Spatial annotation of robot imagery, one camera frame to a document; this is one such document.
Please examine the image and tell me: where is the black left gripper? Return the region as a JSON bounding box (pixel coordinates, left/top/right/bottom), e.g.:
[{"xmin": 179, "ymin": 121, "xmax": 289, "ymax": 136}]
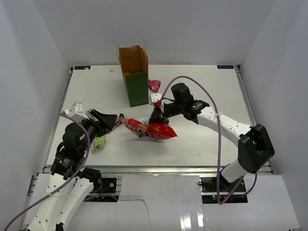
[{"xmin": 79, "ymin": 109, "xmax": 117, "ymax": 154}]

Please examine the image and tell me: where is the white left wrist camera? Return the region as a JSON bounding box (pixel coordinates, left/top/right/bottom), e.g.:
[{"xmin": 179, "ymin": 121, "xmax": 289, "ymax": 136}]
[{"xmin": 63, "ymin": 102, "xmax": 89, "ymax": 122}]

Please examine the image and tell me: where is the green snack packet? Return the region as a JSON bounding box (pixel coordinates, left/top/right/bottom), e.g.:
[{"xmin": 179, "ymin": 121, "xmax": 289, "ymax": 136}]
[{"xmin": 90, "ymin": 135, "xmax": 107, "ymax": 153}]

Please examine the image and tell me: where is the blue label right corner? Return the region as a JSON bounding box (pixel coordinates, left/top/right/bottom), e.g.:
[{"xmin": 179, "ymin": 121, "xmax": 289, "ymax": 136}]
[{"xmin": 217, "ymin": 65, "xmax": 234, "ymax": 69}]

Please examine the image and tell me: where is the purple chocolate bar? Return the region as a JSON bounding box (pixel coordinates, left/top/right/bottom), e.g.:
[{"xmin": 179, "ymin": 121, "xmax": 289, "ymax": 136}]
[{"xmin": 107, "ymin": 113, "xmax": 125, "ymax": 134}]

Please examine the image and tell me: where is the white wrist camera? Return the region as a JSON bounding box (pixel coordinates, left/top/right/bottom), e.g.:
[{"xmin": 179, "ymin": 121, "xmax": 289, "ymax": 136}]
[
  {"xmin": 149, "ymin": 93, "xmax": 164, "ymax": 110},
  {"xmin": 63, "ymin": 102, "xmax": 89, "ymax": 122}
]

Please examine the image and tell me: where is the small pink snack packet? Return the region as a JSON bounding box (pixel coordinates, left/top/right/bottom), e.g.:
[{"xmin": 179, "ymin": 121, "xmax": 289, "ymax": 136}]
[{"xmin": 148, "ymin": 79, "xmax": 161, "ymax": 93}]

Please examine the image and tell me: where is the aluminium front rail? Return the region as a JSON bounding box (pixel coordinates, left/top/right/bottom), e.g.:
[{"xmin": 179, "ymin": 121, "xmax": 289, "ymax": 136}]
[{"xmin": 42, "ymin": 165, "xmax": 274, "ymax": 174}]

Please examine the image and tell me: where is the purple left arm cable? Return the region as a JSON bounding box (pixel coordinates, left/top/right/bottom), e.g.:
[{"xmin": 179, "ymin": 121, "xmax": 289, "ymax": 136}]
[{"xmin": 6, "ymin": 112, "xmax": 92, "ymax": 231}]

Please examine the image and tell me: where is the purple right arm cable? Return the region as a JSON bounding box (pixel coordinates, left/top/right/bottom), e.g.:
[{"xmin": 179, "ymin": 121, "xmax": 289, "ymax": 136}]
[{"xmin": 161, "ymin": 76, "xmax": 258, "ymax": 205}]

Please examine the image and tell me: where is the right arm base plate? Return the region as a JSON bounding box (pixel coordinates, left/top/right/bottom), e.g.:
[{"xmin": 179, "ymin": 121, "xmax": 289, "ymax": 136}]
[{"xmin": 197, "ymin": 177, "xmax": 248, "ymax": 204}]

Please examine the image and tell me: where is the light blue snack packet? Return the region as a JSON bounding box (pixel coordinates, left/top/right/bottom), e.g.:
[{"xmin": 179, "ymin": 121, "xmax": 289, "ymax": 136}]
[{"xmin": 86, "ymin": 109, "xmax": 95, "ymax": 120}]

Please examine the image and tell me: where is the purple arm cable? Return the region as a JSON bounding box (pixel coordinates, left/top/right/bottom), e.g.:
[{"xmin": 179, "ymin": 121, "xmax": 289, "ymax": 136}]
[
  {"xmin": 6, "ymin": 112, "xmax": 92, "ymax": 231},
  {"xmin": 161, "ymin": 76, "xmax": 258, "ymax": 205}
]

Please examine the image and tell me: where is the brown and green paper bag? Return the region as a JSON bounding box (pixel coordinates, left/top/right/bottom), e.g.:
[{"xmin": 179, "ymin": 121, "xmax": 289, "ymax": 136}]
[{"xmin": 115, "ymin": 41, "xmax": 149, "ymax": 107}]

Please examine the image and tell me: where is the blue label corner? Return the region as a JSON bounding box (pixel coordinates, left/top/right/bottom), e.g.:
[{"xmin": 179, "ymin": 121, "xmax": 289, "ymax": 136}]
[
  {"xmin": 74, "ymin": 65, "xmax": 91, "ymax": 70},
  {"xmin": 217, "ymin": 65, "xmax": 234, "ymax": 69}
]

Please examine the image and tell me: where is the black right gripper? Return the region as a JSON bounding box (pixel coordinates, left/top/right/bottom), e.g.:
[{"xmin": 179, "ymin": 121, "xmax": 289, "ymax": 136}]
[{"xmin": 147, "ymin": 102, "xmax": 184, "ymax": 124}]

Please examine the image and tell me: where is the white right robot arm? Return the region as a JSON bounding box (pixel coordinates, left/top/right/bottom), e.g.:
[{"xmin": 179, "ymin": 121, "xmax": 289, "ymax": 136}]
[{"xmin": 149, "ymin": 83, "xmax": 275, "ymax": 192}]

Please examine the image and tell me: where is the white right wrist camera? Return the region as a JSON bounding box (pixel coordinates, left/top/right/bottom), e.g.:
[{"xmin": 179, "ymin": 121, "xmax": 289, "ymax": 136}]
[{"xmin": 149, "ymin": 93, "xmax": 164, "ymax": 110}]

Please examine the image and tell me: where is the large red candy bag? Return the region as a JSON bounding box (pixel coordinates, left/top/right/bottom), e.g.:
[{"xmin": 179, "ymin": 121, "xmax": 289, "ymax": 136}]
[{"xmin": 124, "ymin": 117, "xmax": 177, "ymax": 140}]

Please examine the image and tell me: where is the blue label left corner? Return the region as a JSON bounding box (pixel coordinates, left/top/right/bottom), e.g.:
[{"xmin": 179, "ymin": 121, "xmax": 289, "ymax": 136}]
[{"xmin": 74, "ymin": 65, "xmax": 91, "ymax": 70}]

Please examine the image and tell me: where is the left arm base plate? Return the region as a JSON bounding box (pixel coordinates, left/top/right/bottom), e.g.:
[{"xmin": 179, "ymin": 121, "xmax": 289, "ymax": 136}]
[{"xmin": 91, "ymin": 178, "xmax": 117, "ymax": 194}]

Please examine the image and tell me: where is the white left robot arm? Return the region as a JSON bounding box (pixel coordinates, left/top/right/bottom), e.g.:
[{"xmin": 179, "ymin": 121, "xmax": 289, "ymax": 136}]
[{"xmin": 27, "ymin": 109, "xmax": 117, "ymax": 231}]

